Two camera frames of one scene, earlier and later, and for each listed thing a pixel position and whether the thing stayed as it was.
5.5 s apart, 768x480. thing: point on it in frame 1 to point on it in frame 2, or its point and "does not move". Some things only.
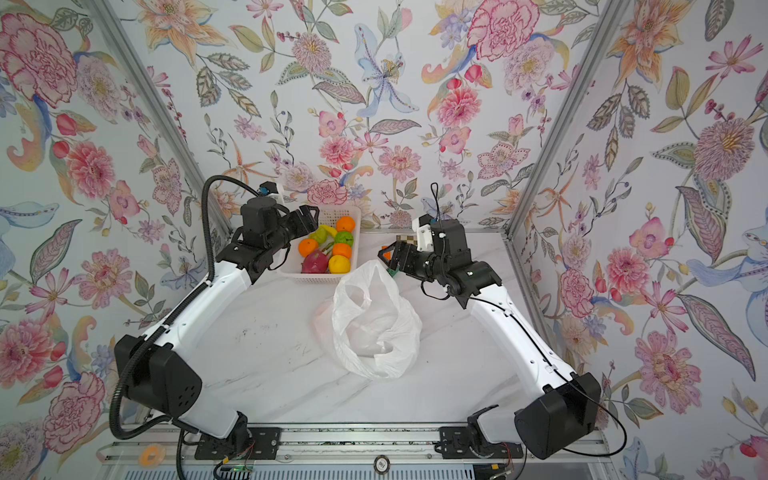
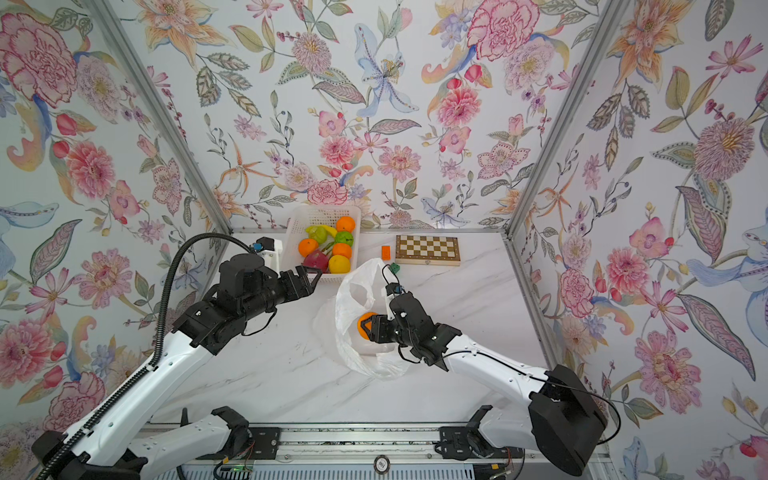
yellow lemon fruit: x=339 y=264 does not move
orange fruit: x=345 y=224 does not move
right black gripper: x=405 y=258 to x=384 y=328
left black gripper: x=298 y=222 to x=294 y=285
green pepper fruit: x=319 y=235 does not move
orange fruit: x=342 y=249 does not move
